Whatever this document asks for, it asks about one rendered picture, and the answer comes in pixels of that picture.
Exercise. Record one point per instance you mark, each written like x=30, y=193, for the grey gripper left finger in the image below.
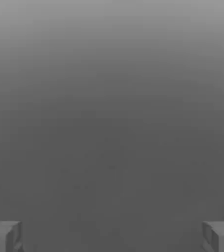
x=0, y=236

